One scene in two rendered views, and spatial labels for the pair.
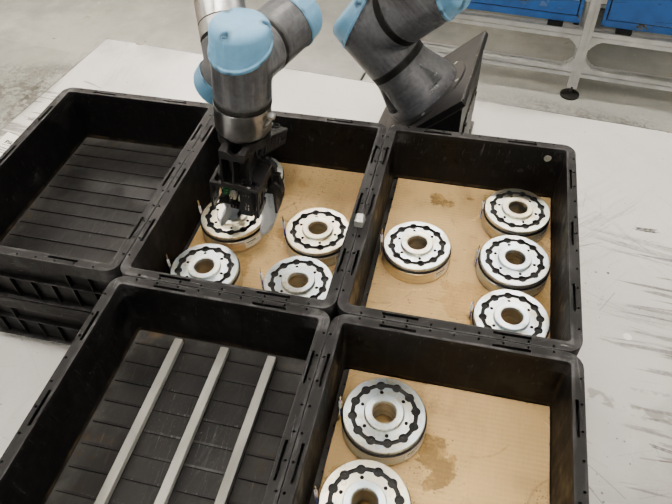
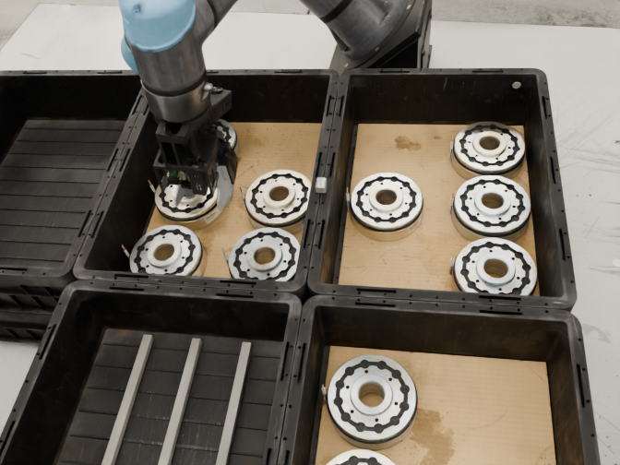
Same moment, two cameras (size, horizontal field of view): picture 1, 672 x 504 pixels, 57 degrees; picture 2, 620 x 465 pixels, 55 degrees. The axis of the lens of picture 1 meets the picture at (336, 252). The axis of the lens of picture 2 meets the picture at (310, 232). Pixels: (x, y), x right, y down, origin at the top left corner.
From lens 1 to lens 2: 0.12 m
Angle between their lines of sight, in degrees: 6
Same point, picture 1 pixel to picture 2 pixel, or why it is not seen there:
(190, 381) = (165, 379)
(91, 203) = (40, 194)
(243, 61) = (163, 34)
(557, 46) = not seen: outside the picture
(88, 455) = not seen: outside the picture
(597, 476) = (601, 419)
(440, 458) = (435, 434)
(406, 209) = (371, 158)
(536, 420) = (533, 379)
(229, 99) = (157, 77)
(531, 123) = (493, 39)
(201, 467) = not seen: outside the picture
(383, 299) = (357, 263)
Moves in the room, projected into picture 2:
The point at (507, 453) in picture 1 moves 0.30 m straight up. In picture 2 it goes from (506, 420) to (566, 282)
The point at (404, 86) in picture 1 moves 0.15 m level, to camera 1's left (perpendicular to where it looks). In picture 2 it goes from (353, 21) to (268, 36)
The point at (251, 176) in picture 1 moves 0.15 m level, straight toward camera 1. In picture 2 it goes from (197, 154) to (220, 244)
